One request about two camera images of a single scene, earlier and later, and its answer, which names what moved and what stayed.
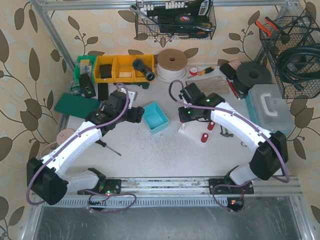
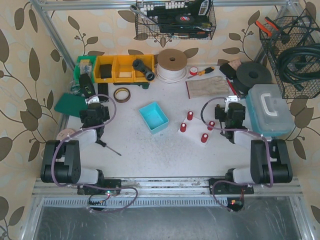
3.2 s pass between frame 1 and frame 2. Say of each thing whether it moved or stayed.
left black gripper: moved
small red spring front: stayed
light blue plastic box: stayed
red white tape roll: stayed
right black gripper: moved
